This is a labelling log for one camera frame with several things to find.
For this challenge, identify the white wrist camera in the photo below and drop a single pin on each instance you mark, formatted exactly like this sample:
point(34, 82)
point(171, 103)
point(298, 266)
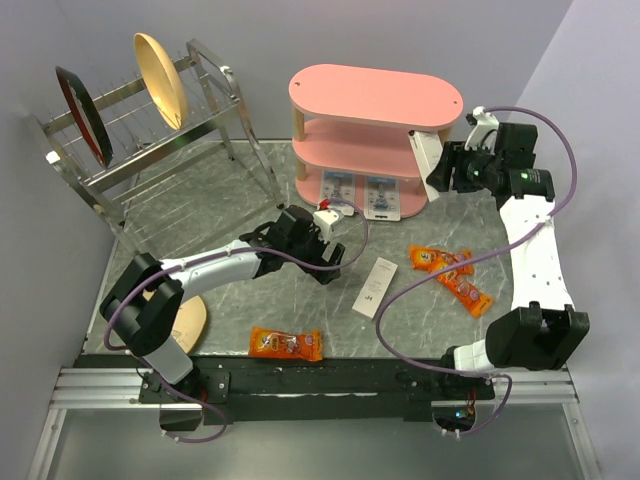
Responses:
point(483, 123)
point(327, 218)

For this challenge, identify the white razor box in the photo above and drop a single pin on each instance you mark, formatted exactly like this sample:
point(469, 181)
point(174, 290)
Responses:
point(375, 287)
point(427, 150)

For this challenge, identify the blue razor blister pack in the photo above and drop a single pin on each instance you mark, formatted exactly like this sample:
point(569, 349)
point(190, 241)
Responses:
point(382, 199)
point(340, 186)

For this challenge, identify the bird painted wooden plate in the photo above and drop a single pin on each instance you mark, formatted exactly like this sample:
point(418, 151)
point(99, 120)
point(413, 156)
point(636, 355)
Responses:
point(189, 323)

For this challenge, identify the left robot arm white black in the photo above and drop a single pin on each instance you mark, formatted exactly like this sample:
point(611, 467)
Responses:
point(145, 300)

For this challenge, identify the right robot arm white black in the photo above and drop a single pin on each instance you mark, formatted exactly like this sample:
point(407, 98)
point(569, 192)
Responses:
point(542, 328)

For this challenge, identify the metal dish rack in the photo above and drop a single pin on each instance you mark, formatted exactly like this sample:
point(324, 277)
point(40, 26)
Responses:
point(169, 192)

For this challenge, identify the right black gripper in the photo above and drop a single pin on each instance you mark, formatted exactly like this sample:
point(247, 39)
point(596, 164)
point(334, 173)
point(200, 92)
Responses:
point(454, 155)

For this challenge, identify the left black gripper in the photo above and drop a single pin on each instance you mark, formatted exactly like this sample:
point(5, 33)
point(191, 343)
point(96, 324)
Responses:
point(336, 254)

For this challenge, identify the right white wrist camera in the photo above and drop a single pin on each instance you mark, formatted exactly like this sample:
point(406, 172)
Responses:
point(483, 123)

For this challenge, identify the orange razor bag front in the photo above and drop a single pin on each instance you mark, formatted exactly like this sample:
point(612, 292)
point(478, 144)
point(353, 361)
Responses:
point(275, 344)

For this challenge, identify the pink three-tier shelf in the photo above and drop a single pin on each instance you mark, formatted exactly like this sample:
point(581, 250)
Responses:
point(362, 122)

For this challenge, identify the yellow wooden plate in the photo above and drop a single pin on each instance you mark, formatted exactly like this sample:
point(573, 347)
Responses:
point(162, 80)

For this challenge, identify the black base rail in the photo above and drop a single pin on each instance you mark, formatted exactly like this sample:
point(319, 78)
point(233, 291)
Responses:
point(245, 389)

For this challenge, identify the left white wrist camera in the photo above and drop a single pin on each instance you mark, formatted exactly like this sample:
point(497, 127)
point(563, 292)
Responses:
point(327, 218)

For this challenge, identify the orange razor bag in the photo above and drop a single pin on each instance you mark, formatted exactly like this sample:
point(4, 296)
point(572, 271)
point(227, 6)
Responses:
point(474, 301)
point(275, 344)
point(427, 258)

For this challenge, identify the black red plate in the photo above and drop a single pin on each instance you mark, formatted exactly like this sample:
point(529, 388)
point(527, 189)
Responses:
point(86, 115)

